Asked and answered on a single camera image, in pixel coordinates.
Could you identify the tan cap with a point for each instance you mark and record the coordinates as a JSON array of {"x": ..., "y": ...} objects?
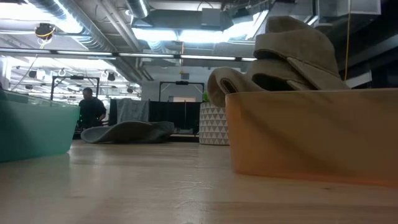
[
  {"x": 217, "y": 84},
  {"x": 295, "y": 34},
  {"x": 270, "y": 67}
]

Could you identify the grey denim cap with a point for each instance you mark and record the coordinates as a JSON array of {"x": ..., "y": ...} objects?
[{"x": 130, "y": 132}]

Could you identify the orange plastic bin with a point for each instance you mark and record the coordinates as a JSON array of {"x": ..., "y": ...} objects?
[{"x": 311, "y": 133}]

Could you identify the succulent in patterned white pot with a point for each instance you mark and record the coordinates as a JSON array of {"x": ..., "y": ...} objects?
[{"x": 214, "y": 124}]

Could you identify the black divider panel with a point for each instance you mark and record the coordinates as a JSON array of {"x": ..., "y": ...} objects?
[{"x": 174, "y": 113}]

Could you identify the long ceiling light bar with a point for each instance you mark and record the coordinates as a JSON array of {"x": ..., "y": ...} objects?
[{"x": 205, "y": 57}]

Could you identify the grey hanging cloth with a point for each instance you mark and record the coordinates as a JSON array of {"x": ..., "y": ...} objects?
[{"x": 132, "y": 110}]

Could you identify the grey ceiling box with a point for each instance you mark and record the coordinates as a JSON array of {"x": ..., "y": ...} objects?
[{"x": 211, "y": 17}]

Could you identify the person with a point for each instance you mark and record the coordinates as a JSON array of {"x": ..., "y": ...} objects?
[{"x": 91, "y": 112}]

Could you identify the teal plastic bin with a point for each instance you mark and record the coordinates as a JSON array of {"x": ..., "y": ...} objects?
[{"x": 34, "y": 130}]

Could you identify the black metal table frame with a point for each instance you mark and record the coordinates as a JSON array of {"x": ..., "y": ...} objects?
[{"x": 186, "y": 138}]

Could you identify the black rig frame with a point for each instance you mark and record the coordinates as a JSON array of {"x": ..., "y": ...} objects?
[
  {"x": 182, "y": 82},
  {"x": 74, "y": 77}
]

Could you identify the small silver ventilation duct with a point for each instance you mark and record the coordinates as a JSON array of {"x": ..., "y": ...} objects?
[{"x": 138, "y": 7}]

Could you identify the large silver ventilation duct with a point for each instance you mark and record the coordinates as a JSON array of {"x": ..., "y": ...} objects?
[{"x": 93, "y": 34}]

